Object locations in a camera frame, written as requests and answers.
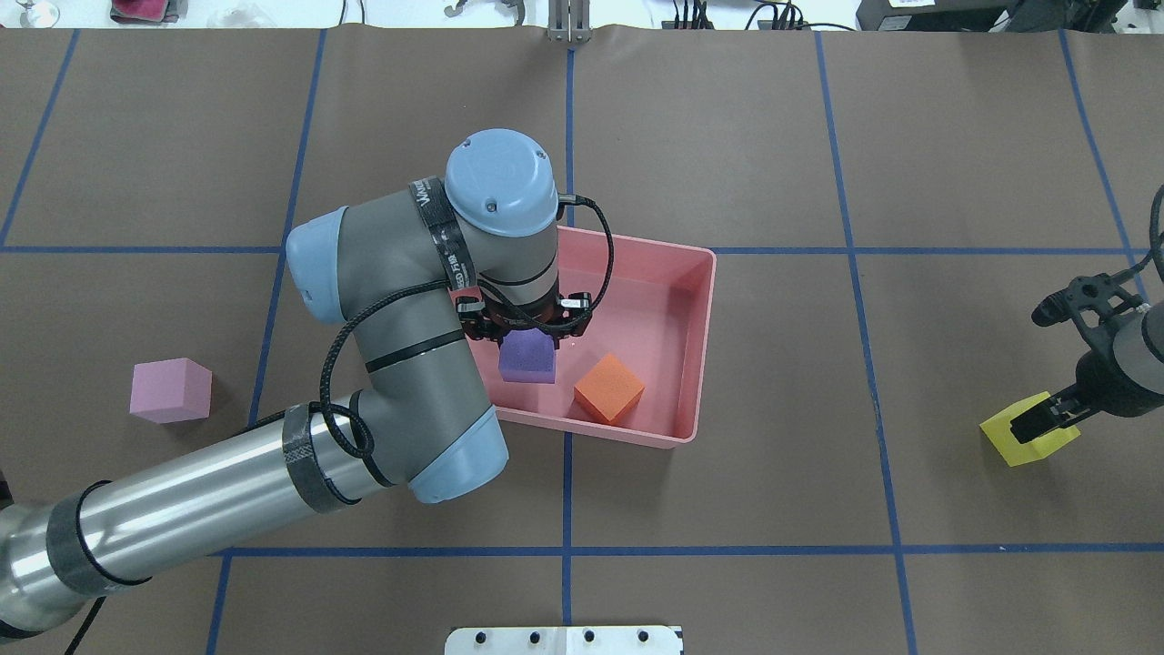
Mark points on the yellow foam block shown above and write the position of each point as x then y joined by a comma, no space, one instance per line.
999,432

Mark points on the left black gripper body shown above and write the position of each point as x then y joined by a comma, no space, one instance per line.
516,326

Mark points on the pink plastic bin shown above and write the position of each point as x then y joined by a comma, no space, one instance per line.
656,319

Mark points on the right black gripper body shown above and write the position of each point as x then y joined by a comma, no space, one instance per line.
1102,377

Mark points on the orange foam block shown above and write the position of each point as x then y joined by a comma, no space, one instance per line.
609,391

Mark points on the pink foam block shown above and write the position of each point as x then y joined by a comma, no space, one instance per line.
170,391

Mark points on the purple foam block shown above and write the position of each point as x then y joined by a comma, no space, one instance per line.
528,356

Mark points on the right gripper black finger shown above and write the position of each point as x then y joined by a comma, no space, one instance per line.
1057,411

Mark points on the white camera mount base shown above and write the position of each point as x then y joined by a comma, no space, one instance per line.
609,639

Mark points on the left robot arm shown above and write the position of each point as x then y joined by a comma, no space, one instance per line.
410,279

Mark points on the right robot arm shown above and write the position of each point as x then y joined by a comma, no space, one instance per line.
1142,350

